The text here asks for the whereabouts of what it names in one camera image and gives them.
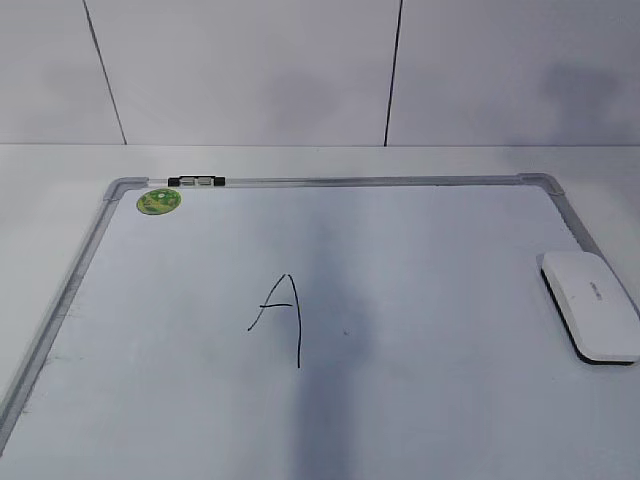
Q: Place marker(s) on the white board with grey frame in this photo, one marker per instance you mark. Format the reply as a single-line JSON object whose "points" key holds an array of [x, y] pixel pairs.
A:
{"points": [[383, 328]]}

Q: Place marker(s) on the white board eraser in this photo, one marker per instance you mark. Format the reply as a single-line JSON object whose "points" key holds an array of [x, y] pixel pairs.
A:
{"points": [[599, 316]]}

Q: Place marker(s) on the round green magnet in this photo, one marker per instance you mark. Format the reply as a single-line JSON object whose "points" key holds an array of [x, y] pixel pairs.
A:
{"points": [[159, 202]]}

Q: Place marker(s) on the black hanging clip on frame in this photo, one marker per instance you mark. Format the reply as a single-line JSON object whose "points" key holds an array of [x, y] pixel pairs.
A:
{"points": [[186, 181]]}

